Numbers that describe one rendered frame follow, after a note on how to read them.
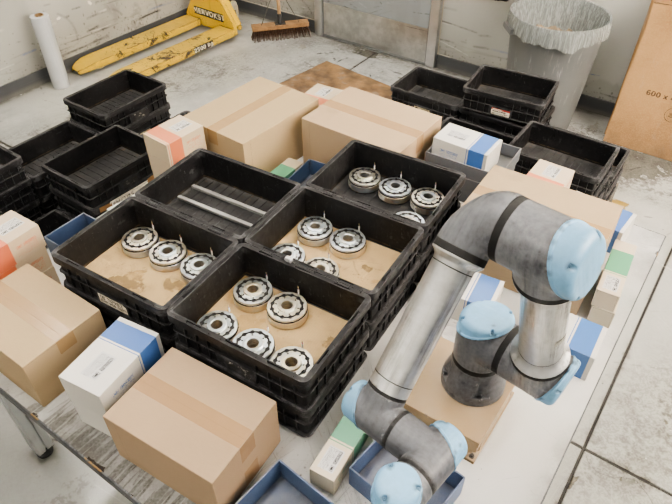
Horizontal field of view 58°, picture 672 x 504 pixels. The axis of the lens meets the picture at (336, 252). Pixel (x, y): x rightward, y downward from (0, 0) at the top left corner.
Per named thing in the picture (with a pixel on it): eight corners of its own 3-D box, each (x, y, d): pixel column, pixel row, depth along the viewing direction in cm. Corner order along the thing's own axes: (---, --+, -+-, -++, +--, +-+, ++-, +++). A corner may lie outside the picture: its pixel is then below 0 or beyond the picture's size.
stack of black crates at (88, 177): (137, 203, 304) (116, 123, 274) (180, 225, 291) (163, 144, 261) (70, 247, 279) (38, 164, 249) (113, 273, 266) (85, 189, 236)
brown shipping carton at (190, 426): (281, 440, 144) (276, 401, 133) (222, 520, 130) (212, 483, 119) (183, 386, 155) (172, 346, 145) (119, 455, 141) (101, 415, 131)
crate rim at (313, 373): (373, 303, 149) (373, 296, 147) (306, 391, 130) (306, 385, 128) (242, 247, 164) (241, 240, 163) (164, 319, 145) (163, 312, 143)
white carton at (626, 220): (628, 236, 199) (637, 214, 193) (614, 255, 192) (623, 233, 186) (569, 211, 209) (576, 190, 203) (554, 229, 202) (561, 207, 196)
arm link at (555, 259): (520, 341, 140) (529, 180, 97) (582, 377, 132) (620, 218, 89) (490, 381, 136) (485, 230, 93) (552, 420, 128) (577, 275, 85)
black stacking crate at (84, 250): (244, 273, 170) (240, 242, 163) (171, 344, 152) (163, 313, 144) (140, 226, 186) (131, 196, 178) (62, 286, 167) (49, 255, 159)
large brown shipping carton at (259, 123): (263, 121, 254) (259, 76, 241) (319, 144, 241) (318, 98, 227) (191, 163, 231) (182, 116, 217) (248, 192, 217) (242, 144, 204)
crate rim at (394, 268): (425, 235, 168) (426, 228, 166) (373, 303, 149) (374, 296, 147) (303, 190, 183) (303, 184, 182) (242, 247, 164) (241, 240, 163)
